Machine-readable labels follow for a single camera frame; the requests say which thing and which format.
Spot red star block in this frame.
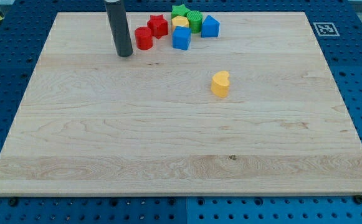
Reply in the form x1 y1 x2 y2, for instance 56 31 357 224
147 14 168 39

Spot green star block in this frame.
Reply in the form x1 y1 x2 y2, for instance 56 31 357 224
171 4 191 18

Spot yellow heart block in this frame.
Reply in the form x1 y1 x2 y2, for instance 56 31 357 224
211 70 230 98

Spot blue cube block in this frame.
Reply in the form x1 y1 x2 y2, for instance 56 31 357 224
172 26 191 50

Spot red cylinder block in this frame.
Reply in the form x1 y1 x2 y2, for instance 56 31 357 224
135 27 153 50

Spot blue triangle block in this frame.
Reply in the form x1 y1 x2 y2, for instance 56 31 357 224
201 15 221 38

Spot yellow pentagon block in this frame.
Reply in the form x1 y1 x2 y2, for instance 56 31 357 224
171 16 189 32

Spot light wooden board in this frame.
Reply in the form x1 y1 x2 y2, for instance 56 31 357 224
0 12 362 197

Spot green ribbed cylinder block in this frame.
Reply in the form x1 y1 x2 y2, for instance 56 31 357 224
186 11 203 34

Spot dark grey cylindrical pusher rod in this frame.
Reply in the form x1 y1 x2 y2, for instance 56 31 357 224
104 0 133 57

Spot white fiducial marker tag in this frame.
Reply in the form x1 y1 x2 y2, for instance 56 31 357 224
313 22 340 37

